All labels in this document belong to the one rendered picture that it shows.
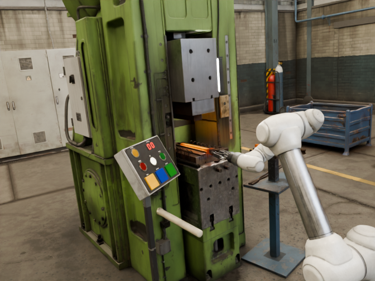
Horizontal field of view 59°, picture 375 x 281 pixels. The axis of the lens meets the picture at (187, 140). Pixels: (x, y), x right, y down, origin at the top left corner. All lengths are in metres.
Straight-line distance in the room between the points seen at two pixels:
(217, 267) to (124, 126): 1.27
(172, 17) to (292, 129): 1.20
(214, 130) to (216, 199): 0.55
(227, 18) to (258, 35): 8.02
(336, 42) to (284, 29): 1.65
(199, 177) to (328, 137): 3.94
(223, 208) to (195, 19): 1.35
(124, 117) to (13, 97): 4.88
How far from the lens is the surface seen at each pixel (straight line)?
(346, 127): 5.72
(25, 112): 7.23
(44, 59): 7.27
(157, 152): 1.94
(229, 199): 2.49
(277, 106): 9.62
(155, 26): 2.22
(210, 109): 2.30
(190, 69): 2.18
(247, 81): 10.31
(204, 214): 2.36
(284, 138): 1.46
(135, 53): 2.13
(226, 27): 2.62
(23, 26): 7.93
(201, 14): 2.47
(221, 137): 2.60
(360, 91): 10.46
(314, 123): 1.57
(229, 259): 2.72
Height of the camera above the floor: 1.61
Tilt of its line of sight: 13 degrees down
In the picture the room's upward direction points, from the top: 5 degrees counter-clockwise
